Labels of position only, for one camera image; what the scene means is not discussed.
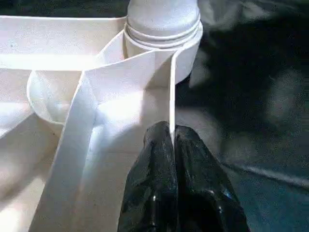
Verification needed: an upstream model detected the black plastic mat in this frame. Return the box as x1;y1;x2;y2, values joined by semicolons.
0;0;309;232

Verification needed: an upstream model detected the white plastic table leg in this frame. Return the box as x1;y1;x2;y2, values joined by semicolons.
125;0;202;50

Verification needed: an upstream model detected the white plastic table top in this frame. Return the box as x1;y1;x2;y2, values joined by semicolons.
0;14;204;232

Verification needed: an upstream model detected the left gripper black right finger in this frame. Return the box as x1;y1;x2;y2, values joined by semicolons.
174;125;251;232

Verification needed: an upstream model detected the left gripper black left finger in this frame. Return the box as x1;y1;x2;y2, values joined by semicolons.
117;121;178;232

